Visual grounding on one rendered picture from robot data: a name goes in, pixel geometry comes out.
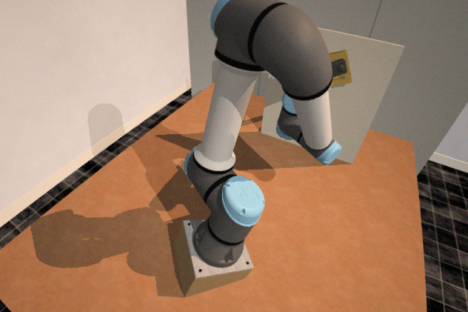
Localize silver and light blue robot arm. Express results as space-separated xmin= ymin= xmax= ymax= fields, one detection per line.
xmin=184 ymin=0 xmax=347 ymax=268

